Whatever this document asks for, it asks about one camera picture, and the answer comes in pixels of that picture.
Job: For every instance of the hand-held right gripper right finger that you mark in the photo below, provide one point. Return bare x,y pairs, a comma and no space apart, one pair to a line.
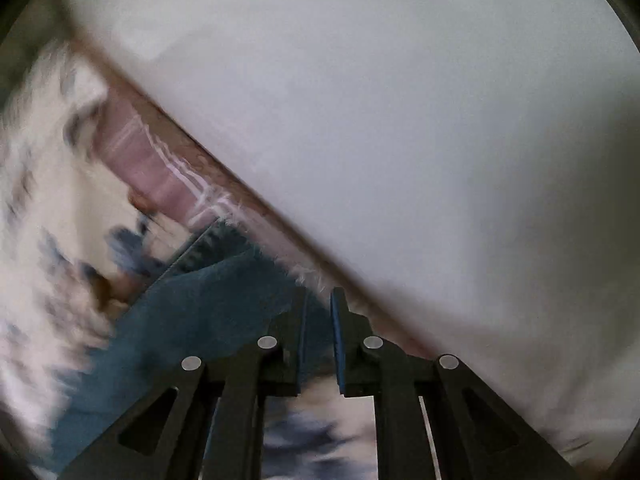
339,345

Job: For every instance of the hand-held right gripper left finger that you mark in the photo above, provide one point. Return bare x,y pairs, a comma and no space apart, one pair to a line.
302,345

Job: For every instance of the blue denim pants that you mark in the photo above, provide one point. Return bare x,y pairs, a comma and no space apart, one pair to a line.
190,310

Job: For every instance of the brown wooden strip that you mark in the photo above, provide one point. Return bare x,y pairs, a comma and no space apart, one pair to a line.
280,220

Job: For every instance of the pink striped cloth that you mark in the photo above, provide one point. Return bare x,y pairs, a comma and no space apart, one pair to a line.
150,170

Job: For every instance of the floral printed blanket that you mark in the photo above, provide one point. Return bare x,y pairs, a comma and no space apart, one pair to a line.
50,210

